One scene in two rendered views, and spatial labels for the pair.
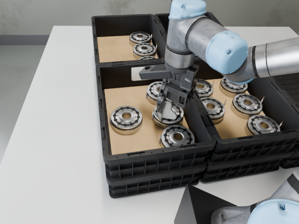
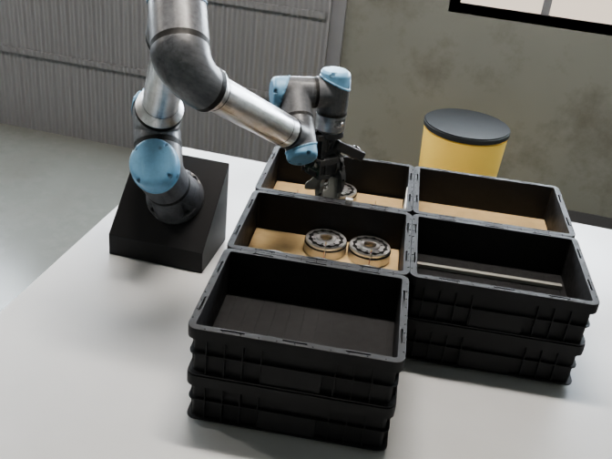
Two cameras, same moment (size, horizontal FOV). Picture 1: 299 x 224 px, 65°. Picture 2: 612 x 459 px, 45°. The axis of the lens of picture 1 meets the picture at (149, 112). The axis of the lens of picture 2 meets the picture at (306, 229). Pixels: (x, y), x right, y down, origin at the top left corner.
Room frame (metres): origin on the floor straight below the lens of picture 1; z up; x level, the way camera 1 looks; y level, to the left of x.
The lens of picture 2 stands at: (1.10, -1.72, 1.75)
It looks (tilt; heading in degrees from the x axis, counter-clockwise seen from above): 29 degrees down; 110
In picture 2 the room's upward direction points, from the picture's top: 6 degrees clockwise
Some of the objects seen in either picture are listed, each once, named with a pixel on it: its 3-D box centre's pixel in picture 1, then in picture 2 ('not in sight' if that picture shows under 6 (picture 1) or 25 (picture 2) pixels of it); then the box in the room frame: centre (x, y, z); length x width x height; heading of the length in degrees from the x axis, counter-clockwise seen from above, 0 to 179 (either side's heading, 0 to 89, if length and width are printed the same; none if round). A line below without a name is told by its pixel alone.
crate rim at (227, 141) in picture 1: (235, 92); (324, 232); (0.61, -0.28, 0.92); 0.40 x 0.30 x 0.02; 15
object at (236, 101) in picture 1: (247, 103); not in sight; (0.63, -0.35, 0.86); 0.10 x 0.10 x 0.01
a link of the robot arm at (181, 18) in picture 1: (186, 25); (332, 91); (0.52, -0.07, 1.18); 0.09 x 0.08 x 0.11; 36
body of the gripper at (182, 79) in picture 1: (178, 81); (324, 152); (0.52, -0.07, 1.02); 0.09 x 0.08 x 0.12; 63
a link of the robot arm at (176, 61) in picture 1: (180, 54); (331, 122); (0.52, -0.07, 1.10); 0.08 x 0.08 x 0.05
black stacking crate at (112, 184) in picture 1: (145, 133); not in sight; (0.54, 0.01, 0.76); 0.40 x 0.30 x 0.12; 15
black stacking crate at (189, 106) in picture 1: (147, 113); (336, 197); (0.54, 0.01, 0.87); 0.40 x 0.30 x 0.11; 15
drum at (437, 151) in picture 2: not in sight; (453, 184); (0.61, 1.54, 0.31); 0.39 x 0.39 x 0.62
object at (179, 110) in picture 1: (168, 112); not in sight; (0.56, -0.06, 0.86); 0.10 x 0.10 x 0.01
